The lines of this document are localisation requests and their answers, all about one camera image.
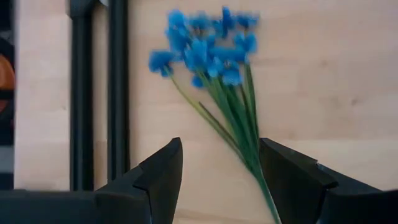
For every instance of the blue artificial flower bunch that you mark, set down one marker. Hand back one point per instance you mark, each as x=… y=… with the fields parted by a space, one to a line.
x=199 y=53

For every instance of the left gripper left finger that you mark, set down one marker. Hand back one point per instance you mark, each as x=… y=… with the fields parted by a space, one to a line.
x=124 y=205

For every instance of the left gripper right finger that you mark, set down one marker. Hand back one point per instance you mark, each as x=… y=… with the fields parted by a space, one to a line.
x=311 y=199

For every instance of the black metal table frame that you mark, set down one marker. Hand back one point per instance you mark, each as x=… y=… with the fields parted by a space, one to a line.
x=81 y=93

